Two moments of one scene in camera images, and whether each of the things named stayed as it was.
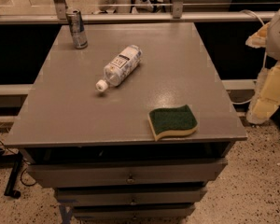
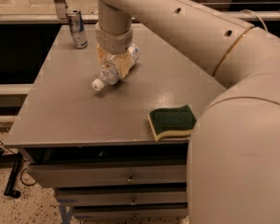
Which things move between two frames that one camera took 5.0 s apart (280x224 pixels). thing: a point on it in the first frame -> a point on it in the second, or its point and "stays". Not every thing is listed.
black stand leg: (11, 182) stays
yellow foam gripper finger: (272, 92) -> (123, 62)
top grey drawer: (158, 172) stays
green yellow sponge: (166, 122) stays
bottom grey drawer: (133, 212) stays
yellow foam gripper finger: (259, 38) -> (101, 53)
